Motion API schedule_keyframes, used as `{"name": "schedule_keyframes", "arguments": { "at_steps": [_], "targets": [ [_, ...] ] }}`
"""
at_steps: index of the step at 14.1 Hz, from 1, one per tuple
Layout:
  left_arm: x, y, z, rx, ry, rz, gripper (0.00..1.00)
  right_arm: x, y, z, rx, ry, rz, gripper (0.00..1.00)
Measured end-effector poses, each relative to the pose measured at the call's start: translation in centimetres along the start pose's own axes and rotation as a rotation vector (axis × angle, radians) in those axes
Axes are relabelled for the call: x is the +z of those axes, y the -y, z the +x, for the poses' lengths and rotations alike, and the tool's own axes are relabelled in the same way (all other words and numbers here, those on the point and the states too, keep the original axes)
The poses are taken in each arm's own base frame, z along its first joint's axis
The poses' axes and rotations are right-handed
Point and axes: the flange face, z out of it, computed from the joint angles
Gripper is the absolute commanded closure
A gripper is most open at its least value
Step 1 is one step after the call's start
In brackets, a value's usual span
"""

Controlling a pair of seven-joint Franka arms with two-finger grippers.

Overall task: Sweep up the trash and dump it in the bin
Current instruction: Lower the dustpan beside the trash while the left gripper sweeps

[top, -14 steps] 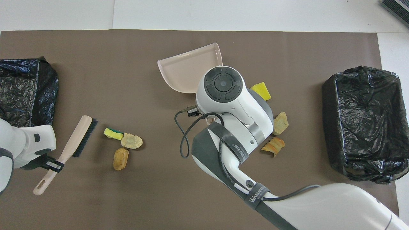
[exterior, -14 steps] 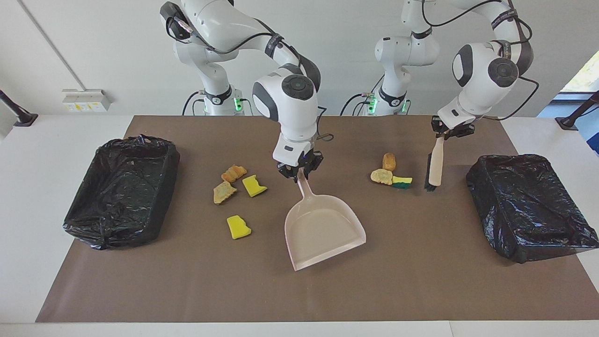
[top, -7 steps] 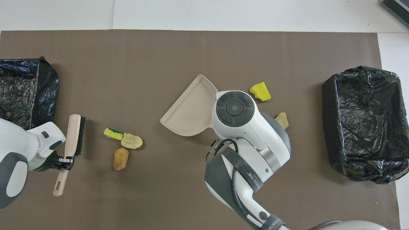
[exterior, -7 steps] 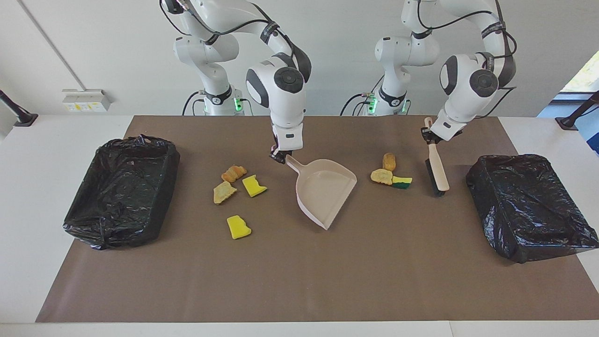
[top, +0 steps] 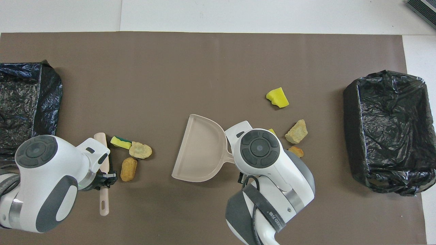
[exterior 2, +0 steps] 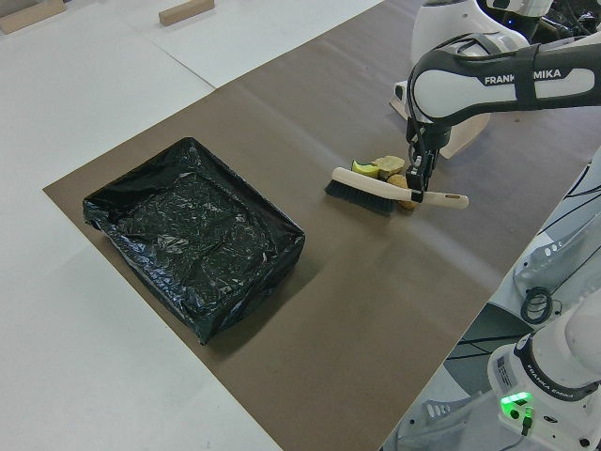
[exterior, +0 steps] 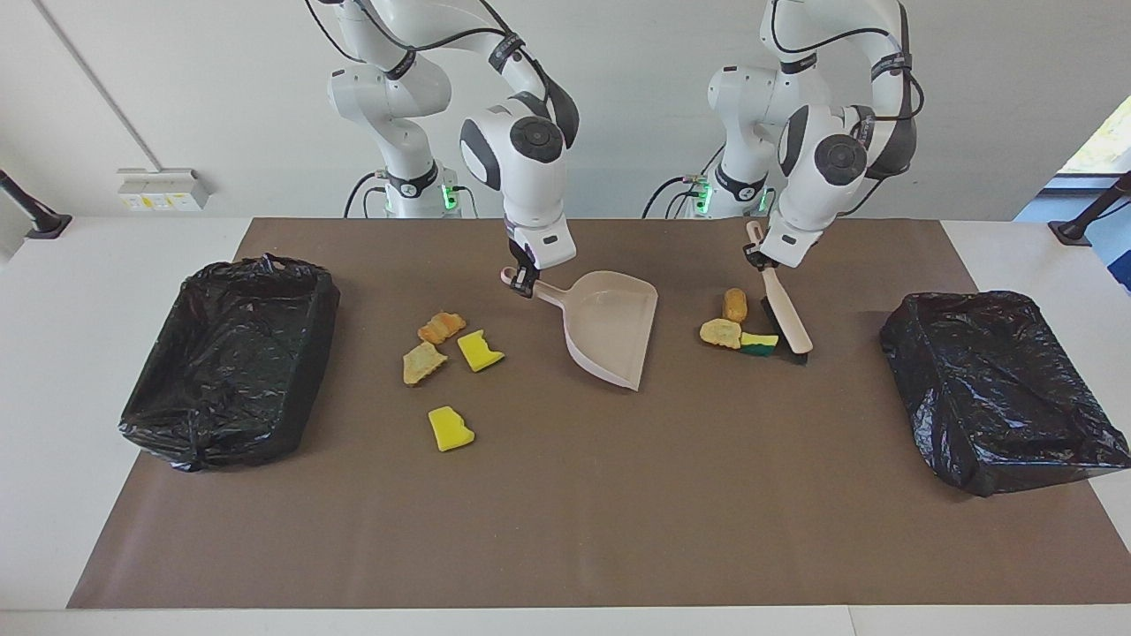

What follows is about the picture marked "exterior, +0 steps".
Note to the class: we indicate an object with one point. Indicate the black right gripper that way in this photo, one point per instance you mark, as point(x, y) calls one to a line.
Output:
point(521, 254)

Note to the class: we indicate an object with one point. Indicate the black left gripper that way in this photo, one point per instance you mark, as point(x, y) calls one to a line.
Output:
point(758, 256)

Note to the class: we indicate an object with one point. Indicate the brown bread roll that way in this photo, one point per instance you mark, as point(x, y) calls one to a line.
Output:
point(735, 305)

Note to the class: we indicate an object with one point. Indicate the beige brush with black bristles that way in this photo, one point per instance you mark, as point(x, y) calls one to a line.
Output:
point(786, 305)

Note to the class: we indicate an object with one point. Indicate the yellow sponge piece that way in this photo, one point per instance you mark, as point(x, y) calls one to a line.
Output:
point(451, 429)
point(479, 351)
point(758, 341)

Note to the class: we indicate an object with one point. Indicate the pale striped foam chunk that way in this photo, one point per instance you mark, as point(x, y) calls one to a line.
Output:
point(423, 363)
point(720, 333)

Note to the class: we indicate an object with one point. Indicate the orange striped croissant piece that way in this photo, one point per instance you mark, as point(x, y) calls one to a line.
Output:
point(441, 327)

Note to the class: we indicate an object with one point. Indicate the beige plastic dustpan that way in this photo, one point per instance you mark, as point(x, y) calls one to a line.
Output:
point(618, 327)

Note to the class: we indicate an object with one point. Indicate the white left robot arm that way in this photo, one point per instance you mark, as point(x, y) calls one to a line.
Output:
point(817, 168)

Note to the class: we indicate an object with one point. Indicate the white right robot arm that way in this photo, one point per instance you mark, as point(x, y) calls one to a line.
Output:
point(521, 177)

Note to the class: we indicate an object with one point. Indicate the bin lined with black bag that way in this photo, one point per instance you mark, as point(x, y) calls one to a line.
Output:
point(230, 371)
point(998, 389)

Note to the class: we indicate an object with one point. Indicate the brown paper table mat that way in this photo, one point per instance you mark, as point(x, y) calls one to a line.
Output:
point(565, 548)

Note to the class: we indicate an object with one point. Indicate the black stand foot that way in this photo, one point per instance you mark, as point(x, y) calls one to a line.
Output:
point(1074, 231)
point(49, 225)

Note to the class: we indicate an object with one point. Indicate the bright window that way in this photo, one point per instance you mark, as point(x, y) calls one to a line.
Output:
point(1104, 141)

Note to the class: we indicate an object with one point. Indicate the white wall socket box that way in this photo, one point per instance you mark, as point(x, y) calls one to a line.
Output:
point(163, 190)

